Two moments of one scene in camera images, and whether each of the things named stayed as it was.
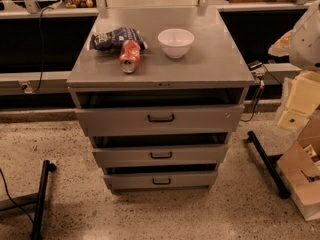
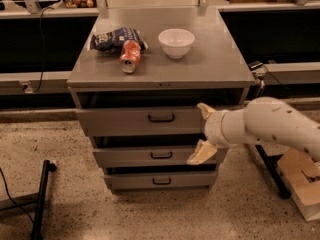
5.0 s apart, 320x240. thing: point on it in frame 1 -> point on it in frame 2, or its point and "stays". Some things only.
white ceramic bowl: x=175 y=42 stays
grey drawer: x=144 y=155 stays
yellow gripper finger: x=281 y=47 -> x=219 y=128
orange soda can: x=130 y=56 stays
